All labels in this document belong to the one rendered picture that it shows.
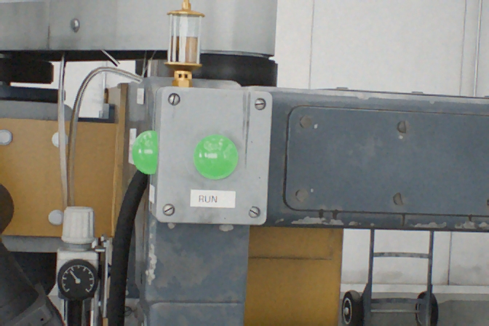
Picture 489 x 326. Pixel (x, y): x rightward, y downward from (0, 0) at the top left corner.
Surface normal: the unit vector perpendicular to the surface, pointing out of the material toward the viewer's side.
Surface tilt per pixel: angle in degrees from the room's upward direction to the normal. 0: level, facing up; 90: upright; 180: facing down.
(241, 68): 90
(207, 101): 90
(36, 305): 35
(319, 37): 90
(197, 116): 90
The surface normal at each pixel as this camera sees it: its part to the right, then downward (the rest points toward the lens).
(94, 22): -0.64, 0.00
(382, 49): 0.20, 0.06
